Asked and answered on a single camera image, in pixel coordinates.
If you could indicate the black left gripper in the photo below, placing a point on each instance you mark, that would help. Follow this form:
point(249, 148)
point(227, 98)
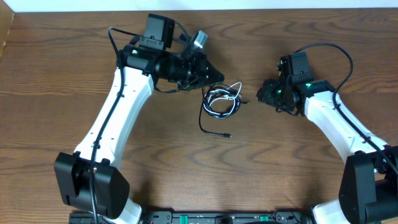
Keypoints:
point(195, 71)

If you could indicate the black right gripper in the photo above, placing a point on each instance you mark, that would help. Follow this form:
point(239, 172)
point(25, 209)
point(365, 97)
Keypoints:
point(266, 95)

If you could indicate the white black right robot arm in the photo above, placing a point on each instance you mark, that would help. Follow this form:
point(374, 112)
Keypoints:
point(368, 190)

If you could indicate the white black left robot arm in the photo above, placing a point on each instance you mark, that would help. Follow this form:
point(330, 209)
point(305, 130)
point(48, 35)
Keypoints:
point(89, 179)

